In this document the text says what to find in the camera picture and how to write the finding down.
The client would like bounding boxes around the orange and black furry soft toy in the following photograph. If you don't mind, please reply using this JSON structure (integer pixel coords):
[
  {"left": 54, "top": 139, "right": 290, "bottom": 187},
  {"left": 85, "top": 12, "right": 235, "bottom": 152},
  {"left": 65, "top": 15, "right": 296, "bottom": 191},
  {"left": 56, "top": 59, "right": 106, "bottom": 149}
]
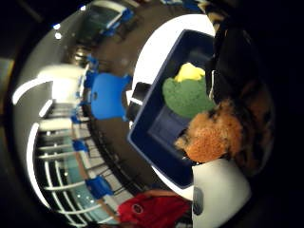
[{"left": 174, "top": 79, "right": 276, "bottom": 179}]

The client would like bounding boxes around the green and yellow soft toy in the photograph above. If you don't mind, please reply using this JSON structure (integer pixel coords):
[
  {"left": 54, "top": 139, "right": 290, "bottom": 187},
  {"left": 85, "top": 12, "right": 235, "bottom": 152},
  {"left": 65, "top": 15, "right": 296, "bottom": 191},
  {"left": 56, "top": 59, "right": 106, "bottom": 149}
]
[{"left": 161, "top": 62, "right": 217, "bottom": 119}]

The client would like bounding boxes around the the person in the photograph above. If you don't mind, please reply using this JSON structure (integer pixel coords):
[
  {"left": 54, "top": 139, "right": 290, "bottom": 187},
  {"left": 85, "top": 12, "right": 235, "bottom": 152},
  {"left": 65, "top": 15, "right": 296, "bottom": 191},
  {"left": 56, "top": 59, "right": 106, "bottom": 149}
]
[{"left": 116, "top": 188, "right": 193, "bottom": 228}]

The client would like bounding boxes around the dark blue plastic bin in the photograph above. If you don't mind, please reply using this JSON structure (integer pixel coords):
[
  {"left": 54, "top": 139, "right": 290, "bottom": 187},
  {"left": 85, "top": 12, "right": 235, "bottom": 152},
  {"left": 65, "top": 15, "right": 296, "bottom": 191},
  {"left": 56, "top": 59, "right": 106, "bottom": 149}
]
[{"left": 127, "top": 28, "right": 220, "bottom": 190}]

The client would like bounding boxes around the large blue chair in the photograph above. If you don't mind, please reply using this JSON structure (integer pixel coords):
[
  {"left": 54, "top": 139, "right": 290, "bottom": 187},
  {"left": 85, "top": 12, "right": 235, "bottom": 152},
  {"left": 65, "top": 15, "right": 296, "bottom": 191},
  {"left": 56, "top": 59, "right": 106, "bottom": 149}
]
[{"left": 90, "top": 73, "right": 133, "bottom": 122}]

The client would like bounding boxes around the dark table with white edge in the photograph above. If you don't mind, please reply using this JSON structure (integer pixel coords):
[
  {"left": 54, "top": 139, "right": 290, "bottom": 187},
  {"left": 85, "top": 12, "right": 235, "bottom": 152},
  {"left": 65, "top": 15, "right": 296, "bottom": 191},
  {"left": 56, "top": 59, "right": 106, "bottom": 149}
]
[{"left": 86, "top": 0, "right": 128, "bottom": 32}]

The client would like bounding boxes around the white window frame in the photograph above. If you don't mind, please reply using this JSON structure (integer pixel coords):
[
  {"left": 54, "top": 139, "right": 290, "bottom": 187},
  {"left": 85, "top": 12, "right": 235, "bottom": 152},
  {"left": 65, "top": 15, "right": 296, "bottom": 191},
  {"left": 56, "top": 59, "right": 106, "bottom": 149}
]
[{"left": 26, "top": 123, "right": 115, "bottom": 226}]

